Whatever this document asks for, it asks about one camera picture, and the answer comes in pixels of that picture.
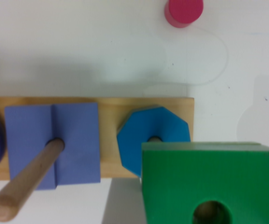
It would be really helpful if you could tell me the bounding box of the dark green square block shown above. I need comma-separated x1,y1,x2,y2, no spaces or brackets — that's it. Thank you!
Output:
142,143,269,224

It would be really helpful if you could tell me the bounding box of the pink cylinder block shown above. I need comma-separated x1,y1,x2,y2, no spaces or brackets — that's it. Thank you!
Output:
164,0,204,28

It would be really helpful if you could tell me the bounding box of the purple square block on peg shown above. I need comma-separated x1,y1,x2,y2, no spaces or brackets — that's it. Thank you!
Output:
5,103,101,189

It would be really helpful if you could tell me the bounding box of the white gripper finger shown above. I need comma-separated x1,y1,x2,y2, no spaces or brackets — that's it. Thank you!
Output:
102,178,147,224

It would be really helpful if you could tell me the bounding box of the wooden peg base board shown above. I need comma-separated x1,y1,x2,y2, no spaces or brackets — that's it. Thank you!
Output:
0,97,194,178

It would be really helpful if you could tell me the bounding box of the wooden peg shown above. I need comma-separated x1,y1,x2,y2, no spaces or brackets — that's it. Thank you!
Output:
148,136,162,142
0,138,64,222

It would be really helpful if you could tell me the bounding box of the blue octagon block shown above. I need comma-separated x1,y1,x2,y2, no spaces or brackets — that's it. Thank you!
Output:
117,106,191,176

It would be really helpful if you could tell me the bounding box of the middle wooden peg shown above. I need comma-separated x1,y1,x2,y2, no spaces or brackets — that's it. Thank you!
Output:
0,138,64,222

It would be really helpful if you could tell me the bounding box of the front wooden peg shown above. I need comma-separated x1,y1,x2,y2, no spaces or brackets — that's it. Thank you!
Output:
148,136,162,142

